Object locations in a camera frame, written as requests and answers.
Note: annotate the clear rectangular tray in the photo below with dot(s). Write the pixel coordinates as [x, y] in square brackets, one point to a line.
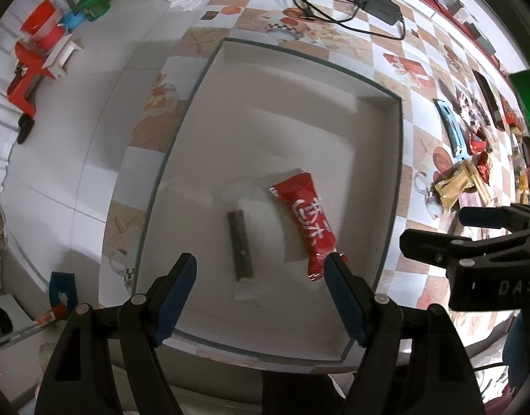
[265, 138]

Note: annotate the pink patterned snack packet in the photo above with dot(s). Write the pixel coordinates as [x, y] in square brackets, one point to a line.
[472, 106]

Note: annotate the long red snack packet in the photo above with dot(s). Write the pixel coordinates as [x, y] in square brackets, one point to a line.
[308, 216]

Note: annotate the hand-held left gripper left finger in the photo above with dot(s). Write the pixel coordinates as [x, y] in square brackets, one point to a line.
[175, 300]

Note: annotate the white cardboard piece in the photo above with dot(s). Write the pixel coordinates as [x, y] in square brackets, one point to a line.
[61, 56]

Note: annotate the blue bucket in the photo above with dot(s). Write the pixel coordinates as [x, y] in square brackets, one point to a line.
[72, 20]

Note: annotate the red basin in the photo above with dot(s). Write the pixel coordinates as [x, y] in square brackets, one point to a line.
[53, 38]

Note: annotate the blue clamp tool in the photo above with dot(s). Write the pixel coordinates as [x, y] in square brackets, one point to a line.
[62, 289]

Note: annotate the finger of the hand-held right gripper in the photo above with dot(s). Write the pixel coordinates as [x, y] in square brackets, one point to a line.
[424, 246]
[485, 216]

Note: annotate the dark chocolate bar packet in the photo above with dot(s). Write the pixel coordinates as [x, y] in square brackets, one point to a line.
[241, 244]

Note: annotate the blue snack packet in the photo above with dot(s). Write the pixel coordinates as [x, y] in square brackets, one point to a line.
[451, 127]

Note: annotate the checkered printed tablecloth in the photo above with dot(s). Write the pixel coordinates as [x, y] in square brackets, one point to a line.
[420, 73]

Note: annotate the green bucket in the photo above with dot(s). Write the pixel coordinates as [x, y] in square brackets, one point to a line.
[93, 4]

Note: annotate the gold snack packet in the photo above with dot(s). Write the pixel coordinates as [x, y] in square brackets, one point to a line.
[453, 186]

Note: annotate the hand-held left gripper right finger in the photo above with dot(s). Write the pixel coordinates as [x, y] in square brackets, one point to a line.
[346, 302]

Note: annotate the long dark snack packet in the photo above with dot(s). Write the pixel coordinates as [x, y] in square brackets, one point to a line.
[489, 97]

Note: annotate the small red snack packet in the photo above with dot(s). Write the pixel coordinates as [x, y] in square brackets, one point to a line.
[477, 143]

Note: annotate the red plastic stool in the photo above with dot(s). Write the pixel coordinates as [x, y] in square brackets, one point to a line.
[27, 78]

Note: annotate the person's right forearm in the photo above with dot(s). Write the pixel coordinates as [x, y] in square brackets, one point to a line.
[523, 354]

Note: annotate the pile of assorted snack packets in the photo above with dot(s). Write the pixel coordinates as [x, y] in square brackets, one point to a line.
[524, 155]

